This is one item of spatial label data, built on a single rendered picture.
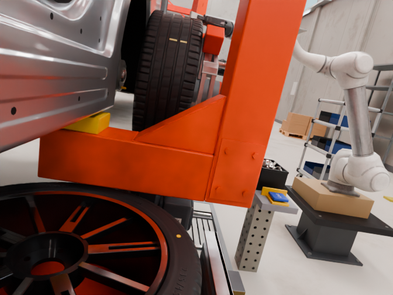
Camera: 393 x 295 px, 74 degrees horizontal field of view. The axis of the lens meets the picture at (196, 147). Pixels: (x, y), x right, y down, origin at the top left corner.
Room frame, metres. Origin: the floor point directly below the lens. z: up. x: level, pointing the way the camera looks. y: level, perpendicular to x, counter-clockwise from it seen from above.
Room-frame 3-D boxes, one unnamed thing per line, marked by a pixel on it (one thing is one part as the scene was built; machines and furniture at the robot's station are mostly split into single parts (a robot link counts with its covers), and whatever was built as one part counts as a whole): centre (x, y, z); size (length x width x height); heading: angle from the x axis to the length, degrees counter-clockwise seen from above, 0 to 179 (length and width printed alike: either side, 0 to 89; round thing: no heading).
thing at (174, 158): (0.83, 0.21, 0.69); 0.52 x 0.17 x 0.35; 97
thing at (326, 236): (1.63, -0.96, 0.15); 0.50 x 0.50 x 0.30; 5
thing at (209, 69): (1.40, 0.04, 0.85); 0.54 x 0.07 x 0.54; 7
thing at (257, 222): (1.24, -0.39, 0.21); 0.10 x 0.10 x 0.42; 7
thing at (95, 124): (0.81, 0.38, 0.70); 0.14 x 0.14 x 0.05; 7
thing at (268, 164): (1.30, -0.38, 0.51); 0.20 x 0.14 x 0.13; 8
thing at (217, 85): (1.40, -0.03, 0.85); 0.21 x 0.14 x 0.14; 97
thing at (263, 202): (1.27, -0.38, 0.44); 0.43 x 0.17 x 0.03; 7
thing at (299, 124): (7.44, -2.83, 0.32); 1.11 x 0.78 x 0.64; 95
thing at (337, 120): (2.87, -1.48, 0.50); 0.54 x 0.42 x 1.00; 7
